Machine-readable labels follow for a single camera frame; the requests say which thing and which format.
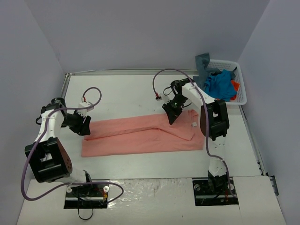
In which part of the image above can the pink t shirt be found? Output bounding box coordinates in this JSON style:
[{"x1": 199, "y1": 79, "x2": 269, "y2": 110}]
[{"x1": 81, "y1": 110, "x2": 205, "y2": 158}]

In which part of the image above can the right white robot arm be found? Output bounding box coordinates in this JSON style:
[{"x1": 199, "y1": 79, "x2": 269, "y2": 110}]
[{"x1": 162, "y1": 78, "x2": 229, "y2": 194}]

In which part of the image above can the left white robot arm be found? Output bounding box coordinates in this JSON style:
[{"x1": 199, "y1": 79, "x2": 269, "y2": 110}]
[{"x1": 29, "y1": 98, "x2": 94, "y2": 196}]

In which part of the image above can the grey t shirt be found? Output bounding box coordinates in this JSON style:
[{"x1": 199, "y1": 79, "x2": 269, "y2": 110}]
[{"x1": 193, "y1": 52, "x2": 237, "y2": 91}]

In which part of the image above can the blue t shirt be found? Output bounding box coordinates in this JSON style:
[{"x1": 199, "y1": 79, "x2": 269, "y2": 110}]
[{"x1": 204, "y1": 70, "x2": 237, "y2": 102}]

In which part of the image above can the white plastic basket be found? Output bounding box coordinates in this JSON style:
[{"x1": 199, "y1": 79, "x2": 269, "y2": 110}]
[{"x1": 196, "y1": 59, "x2": 247, "y2": 105}]

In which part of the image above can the orange t shirt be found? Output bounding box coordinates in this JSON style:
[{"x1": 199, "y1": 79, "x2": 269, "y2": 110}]
[{"x1": 209, "y1": 80, "x2": 240, "y2": 102}]

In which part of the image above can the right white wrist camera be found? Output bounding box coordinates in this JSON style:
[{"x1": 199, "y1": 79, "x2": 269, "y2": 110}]
[{"x1": 155, "y1": 92, "x2": 172, "y2": 106}]

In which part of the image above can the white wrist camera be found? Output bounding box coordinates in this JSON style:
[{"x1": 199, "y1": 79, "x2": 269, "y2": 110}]
[
  {"x1": 77, "y1": 97, "x2": 94, "y2": 116},
  {"x1": 155, "y1": 92, "x2": 172, "y2": 106}
]

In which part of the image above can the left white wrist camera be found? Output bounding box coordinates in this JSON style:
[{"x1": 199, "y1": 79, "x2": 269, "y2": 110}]
[{"x1": 77, "y1": 97, "x2": 94, "y2": 116}]

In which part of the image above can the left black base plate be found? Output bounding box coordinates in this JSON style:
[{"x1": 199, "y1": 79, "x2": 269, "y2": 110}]
[{"x1": 64, "y1": 184, "x2": 110, "y2": 209}]

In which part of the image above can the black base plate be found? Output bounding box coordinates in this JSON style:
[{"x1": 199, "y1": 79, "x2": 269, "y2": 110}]
[
  {"x1": 192, "y1": 179, "x2": 239, "y2": 207},
  {"x1": 64, "y1": 184, "x2": 110, "y2": 209}
]

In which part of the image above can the black thin cable loop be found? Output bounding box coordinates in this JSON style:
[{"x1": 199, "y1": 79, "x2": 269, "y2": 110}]
[{"x1": 78, "y1": 206, "x2": 94, "y2": 221}]

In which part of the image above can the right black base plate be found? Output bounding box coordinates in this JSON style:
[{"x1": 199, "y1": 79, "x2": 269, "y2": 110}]
[{"x1": 192, "y1": 179, "x2": 239, "y2": 207}]

